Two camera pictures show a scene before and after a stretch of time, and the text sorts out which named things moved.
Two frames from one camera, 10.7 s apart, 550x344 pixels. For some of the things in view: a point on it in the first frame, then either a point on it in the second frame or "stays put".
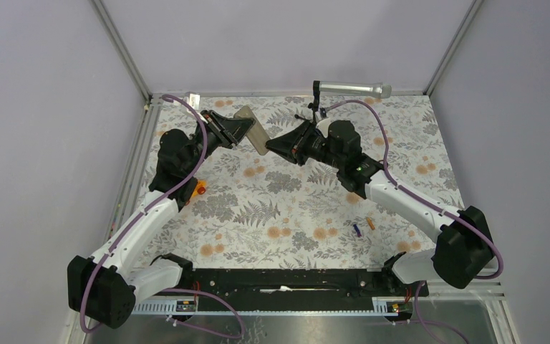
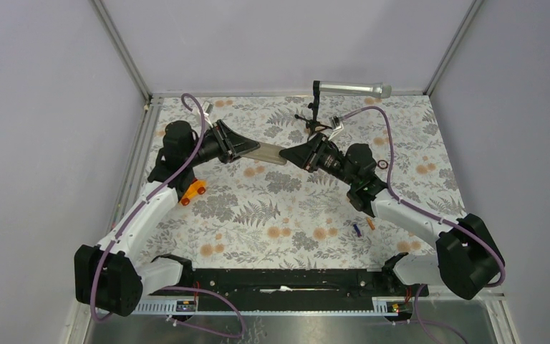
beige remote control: (256, 135) to (268, 153)
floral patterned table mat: (278, 212) stays put
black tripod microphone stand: (314, 106) stays put
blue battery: (357, 230) stays put
